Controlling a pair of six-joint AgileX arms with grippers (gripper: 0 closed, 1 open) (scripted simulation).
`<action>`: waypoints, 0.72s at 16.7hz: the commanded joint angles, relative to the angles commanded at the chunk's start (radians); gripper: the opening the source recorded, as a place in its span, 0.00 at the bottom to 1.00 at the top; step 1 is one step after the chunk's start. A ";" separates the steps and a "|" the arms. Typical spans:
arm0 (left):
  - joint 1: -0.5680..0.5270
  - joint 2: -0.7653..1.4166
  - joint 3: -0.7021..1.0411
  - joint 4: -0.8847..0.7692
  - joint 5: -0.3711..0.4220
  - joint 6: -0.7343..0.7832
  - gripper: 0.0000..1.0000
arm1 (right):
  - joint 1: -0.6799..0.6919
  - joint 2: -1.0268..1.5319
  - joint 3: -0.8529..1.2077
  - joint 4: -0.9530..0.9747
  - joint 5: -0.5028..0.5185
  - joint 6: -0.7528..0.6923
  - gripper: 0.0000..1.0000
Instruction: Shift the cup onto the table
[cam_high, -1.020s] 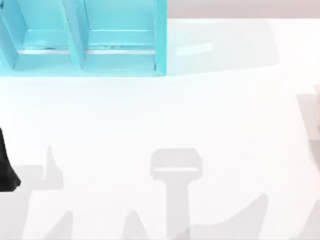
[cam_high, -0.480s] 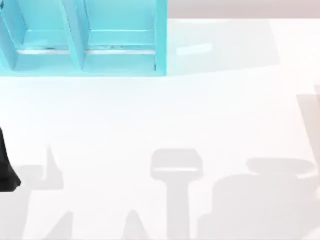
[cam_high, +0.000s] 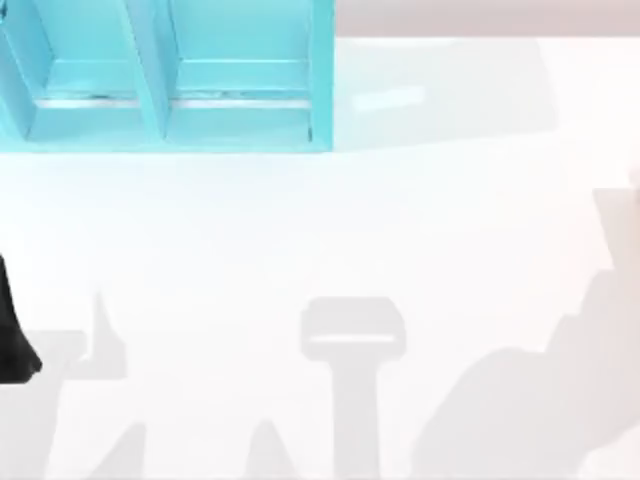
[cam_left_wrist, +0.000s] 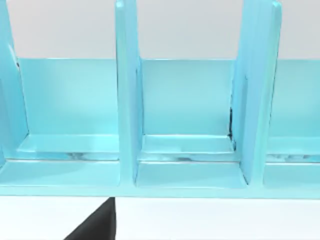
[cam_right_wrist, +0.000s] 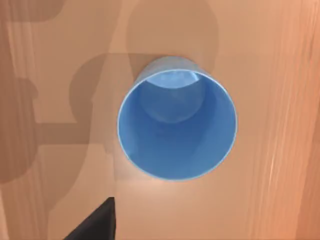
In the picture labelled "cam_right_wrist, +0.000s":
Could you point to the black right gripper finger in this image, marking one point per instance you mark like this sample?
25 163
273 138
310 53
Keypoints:
101 222

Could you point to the blue cup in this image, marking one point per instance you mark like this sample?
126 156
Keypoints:
177 140

